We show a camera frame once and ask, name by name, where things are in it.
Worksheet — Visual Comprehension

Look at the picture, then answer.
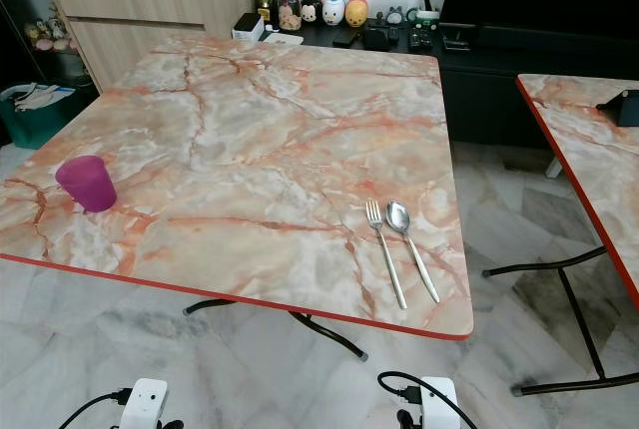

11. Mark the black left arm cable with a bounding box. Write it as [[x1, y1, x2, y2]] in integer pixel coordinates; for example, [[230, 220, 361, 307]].
[[57, 387, 133, 429]]

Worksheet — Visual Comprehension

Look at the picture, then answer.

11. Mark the black remote control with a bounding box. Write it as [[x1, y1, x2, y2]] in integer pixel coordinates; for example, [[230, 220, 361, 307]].
[[407, 26, 434, 52]]

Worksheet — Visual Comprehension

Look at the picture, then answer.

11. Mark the white round plush toy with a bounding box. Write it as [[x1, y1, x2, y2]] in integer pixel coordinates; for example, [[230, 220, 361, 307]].
[[321, 0, 346, 27]]

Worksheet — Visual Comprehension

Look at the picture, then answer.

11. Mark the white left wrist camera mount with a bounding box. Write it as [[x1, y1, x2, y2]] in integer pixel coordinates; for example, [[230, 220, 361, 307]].
[[128, 379, 169, 429]]

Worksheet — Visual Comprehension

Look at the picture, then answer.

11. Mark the silver metal fork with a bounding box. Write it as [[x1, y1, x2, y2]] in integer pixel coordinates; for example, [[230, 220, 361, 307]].
[[365, 200, 408, 310]]

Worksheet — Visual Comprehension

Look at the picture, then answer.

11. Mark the black round plush toy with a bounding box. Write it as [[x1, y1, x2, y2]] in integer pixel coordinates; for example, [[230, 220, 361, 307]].
[[301, 0, 323, 27]]

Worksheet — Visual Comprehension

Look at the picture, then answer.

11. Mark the light wooden cabinet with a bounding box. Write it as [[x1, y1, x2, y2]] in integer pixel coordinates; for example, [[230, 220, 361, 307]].
[[38, 0, 257, 91]]

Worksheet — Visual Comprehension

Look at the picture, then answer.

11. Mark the silver metal spoon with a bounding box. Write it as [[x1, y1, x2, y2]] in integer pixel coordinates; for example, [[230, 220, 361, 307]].
[[385, 201, 441, 304]]

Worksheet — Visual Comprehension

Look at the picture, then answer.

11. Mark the green storage bin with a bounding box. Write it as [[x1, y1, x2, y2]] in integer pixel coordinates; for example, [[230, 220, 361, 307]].
[[0, 83, 97, 149]]

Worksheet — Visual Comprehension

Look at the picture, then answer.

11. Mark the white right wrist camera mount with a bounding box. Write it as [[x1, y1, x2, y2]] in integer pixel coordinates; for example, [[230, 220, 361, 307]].
[[417, 377, 460, 429]]

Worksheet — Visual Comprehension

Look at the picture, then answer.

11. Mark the small white box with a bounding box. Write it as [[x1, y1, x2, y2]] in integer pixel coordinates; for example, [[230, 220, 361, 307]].
[[233, 13, 266, 43]]

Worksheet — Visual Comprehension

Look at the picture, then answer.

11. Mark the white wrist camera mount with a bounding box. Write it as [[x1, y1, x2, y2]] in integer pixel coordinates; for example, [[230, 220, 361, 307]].
[[128, 379, 169, 429], [417, 377, 460, 429]]

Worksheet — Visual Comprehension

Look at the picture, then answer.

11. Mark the black display shelf with toys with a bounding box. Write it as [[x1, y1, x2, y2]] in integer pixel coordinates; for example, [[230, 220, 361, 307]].
[[0, 0, 103, 101]]

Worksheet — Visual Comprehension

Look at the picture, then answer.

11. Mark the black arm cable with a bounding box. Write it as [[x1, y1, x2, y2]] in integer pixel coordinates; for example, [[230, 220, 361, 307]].
[[57, 387, 133, 429], [377, 370, 480, 429]]

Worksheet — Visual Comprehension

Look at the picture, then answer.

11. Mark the purple plastic cup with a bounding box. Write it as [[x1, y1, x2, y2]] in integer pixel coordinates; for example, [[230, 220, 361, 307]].
[[55, 155, 118, 214]]

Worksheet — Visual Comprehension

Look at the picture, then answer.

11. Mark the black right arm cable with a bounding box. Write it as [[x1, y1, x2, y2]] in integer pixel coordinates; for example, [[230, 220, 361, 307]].
[[377, 370, 480, 429]]

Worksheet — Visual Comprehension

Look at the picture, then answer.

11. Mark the clear jar with red lid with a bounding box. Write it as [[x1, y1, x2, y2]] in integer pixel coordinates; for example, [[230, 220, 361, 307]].
[[277, 0, 304, 32]]

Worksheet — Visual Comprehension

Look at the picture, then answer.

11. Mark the yellow round plush toy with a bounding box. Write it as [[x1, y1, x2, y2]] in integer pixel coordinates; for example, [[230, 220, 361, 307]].
[[344, 0, 370, 29]]

